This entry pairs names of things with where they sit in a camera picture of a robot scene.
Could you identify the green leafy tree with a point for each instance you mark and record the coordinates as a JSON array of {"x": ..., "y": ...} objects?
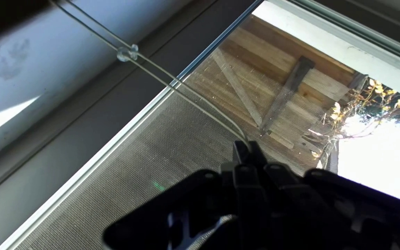
[{"x": 375, "y": 101}]

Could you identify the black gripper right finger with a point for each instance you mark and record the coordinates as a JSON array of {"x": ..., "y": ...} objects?
[{"x": 330, "y": 212}]

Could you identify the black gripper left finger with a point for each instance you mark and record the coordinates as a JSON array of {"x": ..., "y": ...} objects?
[{"x": 187, "y": 203}]

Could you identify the wooden garden fence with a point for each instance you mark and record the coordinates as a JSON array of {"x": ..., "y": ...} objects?
[{"x": 256, "y": 69}]

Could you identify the white window frame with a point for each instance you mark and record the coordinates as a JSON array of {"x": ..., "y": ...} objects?
[{"x": 94, "y": 28}]

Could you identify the grey window insect screen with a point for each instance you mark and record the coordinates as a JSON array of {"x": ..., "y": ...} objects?
[{"x": 117, "y": 185}]

